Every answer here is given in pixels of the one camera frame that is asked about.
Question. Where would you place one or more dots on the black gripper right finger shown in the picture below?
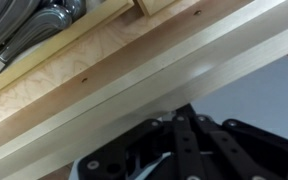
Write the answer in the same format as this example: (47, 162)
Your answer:
(244, 150)

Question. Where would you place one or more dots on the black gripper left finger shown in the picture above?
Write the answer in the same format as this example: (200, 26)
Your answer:
(170, 143)

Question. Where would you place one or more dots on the wooden drawer with cream front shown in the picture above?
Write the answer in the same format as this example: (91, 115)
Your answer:
(150, 66)

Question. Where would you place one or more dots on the stainless steel table knife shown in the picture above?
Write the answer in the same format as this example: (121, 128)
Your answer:
(7, 13)
(75, 6)

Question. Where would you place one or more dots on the silver knives bundle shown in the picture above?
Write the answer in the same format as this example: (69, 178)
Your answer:
(40, 25)

